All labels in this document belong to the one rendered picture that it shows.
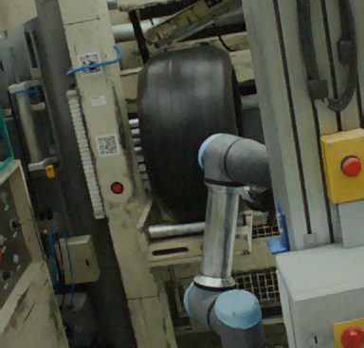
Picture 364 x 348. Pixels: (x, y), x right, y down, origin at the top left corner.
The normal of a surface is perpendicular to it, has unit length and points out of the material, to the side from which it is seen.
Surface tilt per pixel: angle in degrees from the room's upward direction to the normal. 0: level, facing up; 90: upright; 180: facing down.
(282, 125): 90
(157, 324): 90
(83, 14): 90
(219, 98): 64
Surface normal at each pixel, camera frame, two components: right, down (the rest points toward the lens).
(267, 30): 0.06, 0.29
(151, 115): -0.43, -0.16
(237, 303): -0.11, -0.91
